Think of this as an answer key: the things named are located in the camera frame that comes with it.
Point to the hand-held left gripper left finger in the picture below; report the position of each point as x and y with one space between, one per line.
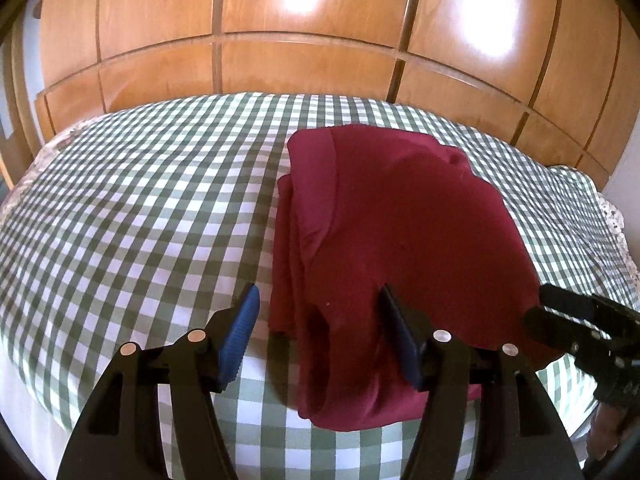
241 327

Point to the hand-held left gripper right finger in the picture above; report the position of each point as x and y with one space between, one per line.
400 337

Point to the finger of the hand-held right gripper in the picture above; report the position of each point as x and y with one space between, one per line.
575 302
555 327

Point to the maroon sweatshirt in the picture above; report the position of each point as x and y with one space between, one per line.
395 240

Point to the person's right hand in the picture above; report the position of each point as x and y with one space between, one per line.
607 427

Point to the green white checked bedspread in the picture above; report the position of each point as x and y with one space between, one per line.
150 210

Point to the white bed sheet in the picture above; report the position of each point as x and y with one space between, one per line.
30 390

